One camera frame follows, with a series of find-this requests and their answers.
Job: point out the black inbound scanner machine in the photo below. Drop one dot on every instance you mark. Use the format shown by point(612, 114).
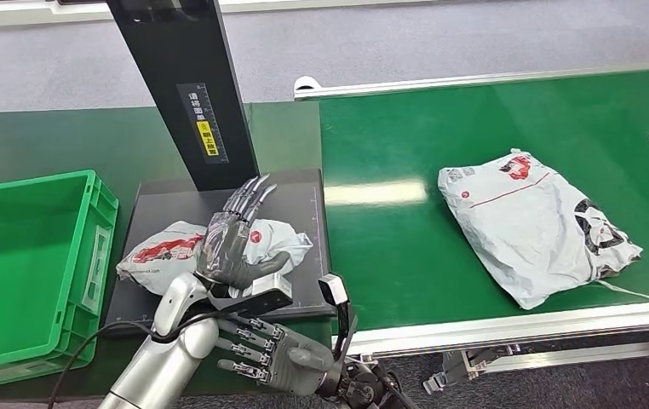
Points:
point(200, 113)

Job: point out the green conveyor belt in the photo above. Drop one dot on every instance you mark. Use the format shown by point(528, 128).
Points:
point(415, 254)

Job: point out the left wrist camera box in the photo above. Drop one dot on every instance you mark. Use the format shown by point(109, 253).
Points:
point(271, 289)

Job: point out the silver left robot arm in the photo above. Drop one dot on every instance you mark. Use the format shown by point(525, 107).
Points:
point(161, 361)

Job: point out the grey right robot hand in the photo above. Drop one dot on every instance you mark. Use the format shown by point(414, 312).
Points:
point(285, 361)

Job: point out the white conveyor roller cap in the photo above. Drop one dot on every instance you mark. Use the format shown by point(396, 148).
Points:
point(304, 84)

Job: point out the metal conveyor leg bracket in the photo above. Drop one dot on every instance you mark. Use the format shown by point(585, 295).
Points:
point(465, 364)

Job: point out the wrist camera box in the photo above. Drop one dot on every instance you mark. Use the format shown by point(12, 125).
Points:
point(271, 289)
point(334, 290)

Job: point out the aluminium conveyor frame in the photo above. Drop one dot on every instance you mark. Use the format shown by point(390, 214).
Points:
point(527, 330)

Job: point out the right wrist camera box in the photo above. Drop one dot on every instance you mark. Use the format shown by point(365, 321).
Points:
point(334, 290)

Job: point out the white package black round logo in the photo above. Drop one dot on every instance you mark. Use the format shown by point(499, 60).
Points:
point(161, 254)

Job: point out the black yellow ruler label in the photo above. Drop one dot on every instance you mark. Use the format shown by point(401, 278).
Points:
point(205, 124)

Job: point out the green plastic crate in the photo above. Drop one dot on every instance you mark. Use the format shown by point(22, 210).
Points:
point(14, 254)

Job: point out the large white package red print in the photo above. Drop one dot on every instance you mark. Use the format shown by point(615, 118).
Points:
point(527, 237)

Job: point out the white wall skirting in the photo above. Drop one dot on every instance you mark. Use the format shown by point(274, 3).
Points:
point(20, 12)

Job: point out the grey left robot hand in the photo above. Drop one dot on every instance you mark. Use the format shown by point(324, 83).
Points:
point(226, 248)

